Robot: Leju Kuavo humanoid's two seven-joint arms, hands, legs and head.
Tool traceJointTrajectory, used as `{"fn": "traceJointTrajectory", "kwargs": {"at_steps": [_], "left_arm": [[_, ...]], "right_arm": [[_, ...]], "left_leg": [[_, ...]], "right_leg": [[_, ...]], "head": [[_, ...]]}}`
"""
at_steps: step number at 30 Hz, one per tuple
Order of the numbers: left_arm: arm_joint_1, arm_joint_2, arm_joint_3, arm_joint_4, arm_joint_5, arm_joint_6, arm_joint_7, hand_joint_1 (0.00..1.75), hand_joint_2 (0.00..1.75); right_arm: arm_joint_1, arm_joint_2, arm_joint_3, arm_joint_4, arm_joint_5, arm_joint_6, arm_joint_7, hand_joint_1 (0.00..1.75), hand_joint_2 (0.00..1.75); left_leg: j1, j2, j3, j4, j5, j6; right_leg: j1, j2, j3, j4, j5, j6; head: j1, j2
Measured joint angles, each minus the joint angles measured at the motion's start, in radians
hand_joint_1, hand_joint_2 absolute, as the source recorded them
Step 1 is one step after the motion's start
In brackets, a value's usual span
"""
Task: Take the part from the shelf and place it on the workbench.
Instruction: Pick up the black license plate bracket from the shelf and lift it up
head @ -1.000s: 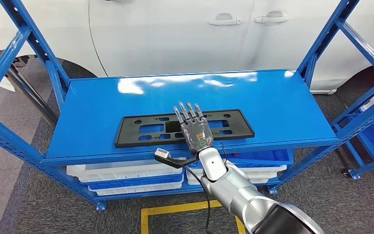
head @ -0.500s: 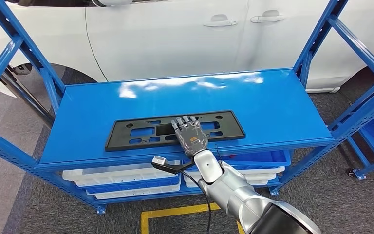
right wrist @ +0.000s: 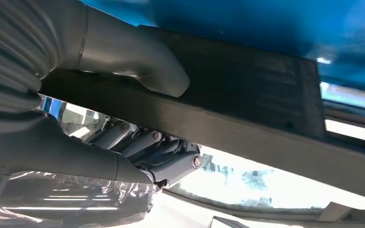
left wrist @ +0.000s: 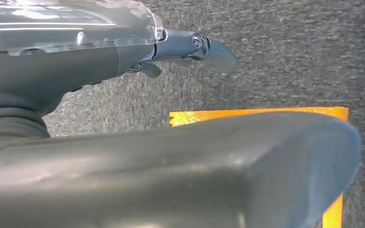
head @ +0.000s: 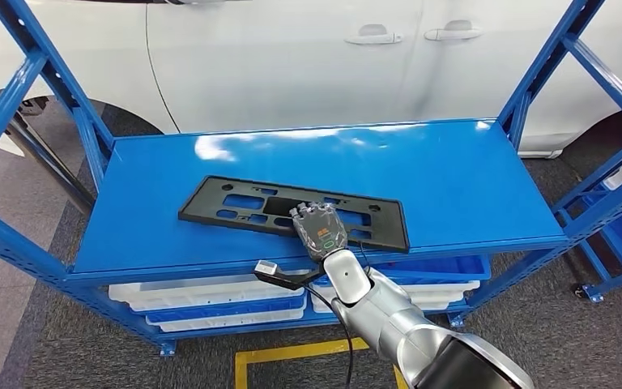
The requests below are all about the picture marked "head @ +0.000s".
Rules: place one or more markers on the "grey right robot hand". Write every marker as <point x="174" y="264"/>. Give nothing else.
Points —
<point x="319" y="228"/>

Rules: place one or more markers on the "black plastic licence plate bracket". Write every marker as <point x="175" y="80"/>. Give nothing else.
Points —
<point x="209" y="206"/>

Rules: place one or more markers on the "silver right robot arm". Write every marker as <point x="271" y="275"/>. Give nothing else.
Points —
<point x="386" y="317"/>

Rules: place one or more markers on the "blue metal shelf rack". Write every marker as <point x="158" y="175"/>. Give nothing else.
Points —
<point x="450" y="182"/>

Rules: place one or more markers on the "blue shelf rack with casters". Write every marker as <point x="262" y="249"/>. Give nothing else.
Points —
<point x="595" y="268"/>

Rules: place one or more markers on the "yellow floor tape square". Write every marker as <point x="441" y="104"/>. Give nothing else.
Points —
<point x="289" y="353"/>

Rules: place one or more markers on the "white car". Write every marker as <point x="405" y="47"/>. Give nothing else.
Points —
<point x="262" y="70"/>

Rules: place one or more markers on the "black metal stand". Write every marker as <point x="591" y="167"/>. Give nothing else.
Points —
<point x="0" y="99"/>

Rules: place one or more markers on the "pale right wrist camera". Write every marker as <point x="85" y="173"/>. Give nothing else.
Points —
<point x="266" y="267"/>

